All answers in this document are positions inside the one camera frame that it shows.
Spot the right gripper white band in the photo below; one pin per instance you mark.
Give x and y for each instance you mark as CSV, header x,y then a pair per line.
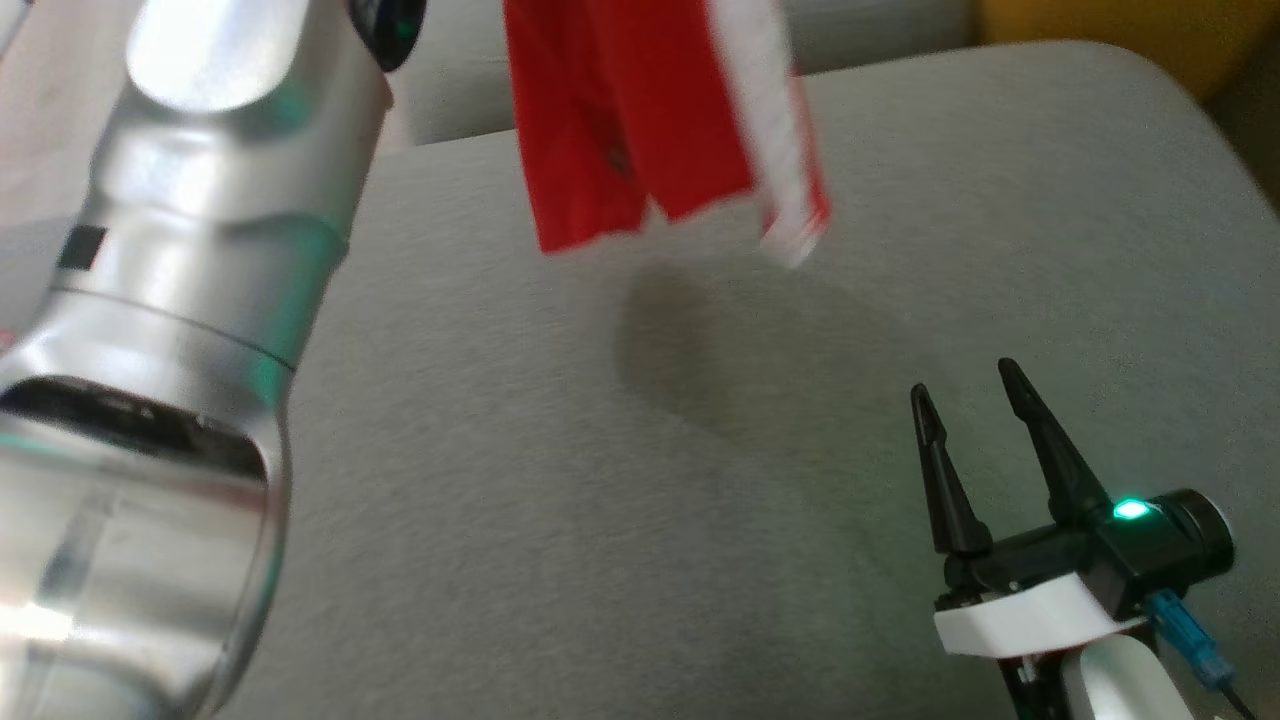
x,y
1030,615

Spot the red shorts white waistband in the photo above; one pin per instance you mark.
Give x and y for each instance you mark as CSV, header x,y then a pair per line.
x,y
620,110

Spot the grey sofa seat cushion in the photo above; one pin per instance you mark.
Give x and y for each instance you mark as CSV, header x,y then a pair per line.
x,y
700,480

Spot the yellow pillow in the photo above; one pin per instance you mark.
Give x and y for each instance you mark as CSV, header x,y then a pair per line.
x,y
1130,35

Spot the grey sofa back cushion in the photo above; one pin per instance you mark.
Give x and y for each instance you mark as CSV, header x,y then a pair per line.
x,y
450,70

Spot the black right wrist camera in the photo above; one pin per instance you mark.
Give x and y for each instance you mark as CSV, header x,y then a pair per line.
x,y
1175,545

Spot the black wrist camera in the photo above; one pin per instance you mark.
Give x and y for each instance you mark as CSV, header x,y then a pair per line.
x,y
392,28
1175,545

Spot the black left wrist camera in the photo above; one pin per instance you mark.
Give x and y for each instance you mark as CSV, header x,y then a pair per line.
x,y
392,28

